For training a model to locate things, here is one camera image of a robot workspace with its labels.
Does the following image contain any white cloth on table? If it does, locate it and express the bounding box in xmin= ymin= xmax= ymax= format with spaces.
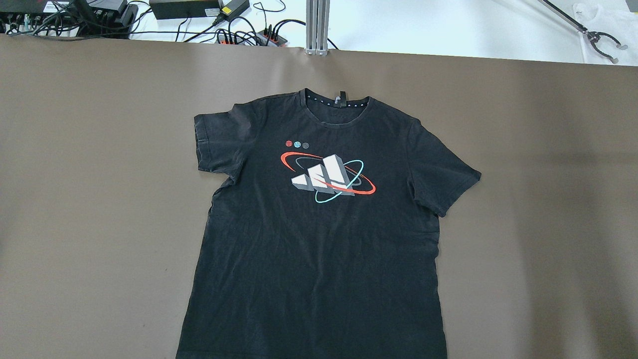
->
xmin=572 ymin=2 xmax=638 ymax=67

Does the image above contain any black graphic t-shirt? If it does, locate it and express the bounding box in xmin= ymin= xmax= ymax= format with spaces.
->
xmin=176 ymin=89 xmax=481 ymax=359

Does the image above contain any power strip with red switches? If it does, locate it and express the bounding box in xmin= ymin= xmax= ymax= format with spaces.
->
xmin=212 ymin=29 xmax=289 ymax=47

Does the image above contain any black power adapter brick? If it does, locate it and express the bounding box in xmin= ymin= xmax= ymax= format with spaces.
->
xmin=148 ymin=0 xmax=224 ymax=20

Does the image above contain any metal reacher grabber tool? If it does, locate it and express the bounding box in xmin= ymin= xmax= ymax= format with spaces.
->
xmin=538 ymin=0 xmax=628 ymax=64

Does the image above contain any black electronics box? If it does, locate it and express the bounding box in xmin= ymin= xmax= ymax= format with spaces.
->
xmin=69 ymin=0 xmax=139 ymax=39

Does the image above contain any aluminium frame post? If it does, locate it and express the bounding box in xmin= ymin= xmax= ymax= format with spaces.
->
xmin=305 ymin=0 xmax=330 ymax=56

